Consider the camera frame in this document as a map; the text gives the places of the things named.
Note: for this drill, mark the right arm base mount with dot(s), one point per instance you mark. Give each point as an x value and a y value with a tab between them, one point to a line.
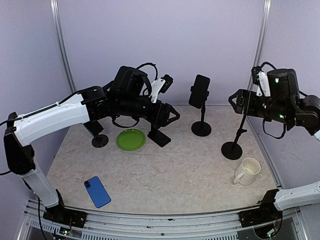
266	212

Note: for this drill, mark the aluminium frame post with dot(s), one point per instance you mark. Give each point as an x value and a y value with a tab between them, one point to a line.
263	28
54	7

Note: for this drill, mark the black tall round-base stand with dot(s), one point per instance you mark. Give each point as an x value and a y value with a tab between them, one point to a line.
231	149

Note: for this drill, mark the black phone teal case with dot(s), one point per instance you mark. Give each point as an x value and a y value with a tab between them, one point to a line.
199	91

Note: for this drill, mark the front aluminium rail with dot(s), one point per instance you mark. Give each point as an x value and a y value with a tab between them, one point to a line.
102	225

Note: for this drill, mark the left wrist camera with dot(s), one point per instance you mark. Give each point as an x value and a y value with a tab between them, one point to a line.
160	86

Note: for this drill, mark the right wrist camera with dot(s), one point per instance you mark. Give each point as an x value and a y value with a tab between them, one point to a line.
260	79

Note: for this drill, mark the black round-base clamp stand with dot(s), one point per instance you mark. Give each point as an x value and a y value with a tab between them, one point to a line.
201	128

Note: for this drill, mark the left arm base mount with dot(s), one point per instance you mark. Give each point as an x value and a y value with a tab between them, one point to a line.
66	216

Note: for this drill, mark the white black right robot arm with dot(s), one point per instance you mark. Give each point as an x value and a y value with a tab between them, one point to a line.
278	99

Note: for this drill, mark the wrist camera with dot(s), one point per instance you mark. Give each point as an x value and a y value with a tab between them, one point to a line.
260	79
160	86

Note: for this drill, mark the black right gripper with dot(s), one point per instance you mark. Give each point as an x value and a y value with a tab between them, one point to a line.
243	94

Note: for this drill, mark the left aluminium frame post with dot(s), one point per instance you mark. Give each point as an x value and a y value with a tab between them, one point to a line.
54	7

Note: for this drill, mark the blue phone face down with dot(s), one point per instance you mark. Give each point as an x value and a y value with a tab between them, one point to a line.
97	192

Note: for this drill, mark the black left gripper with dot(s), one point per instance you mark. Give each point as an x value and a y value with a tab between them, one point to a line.
159	117

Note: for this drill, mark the right aluminium frame post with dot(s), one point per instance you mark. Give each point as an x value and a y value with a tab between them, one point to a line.
263	28

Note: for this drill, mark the cream ceramic mug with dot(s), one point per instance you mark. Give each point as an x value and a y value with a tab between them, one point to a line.
247	171

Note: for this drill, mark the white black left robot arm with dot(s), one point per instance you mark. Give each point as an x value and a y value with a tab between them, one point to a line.
130	94

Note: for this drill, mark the black folding phone stand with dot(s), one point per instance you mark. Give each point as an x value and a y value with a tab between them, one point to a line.
158	137

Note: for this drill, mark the green plate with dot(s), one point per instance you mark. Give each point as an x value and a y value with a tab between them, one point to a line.
131	139

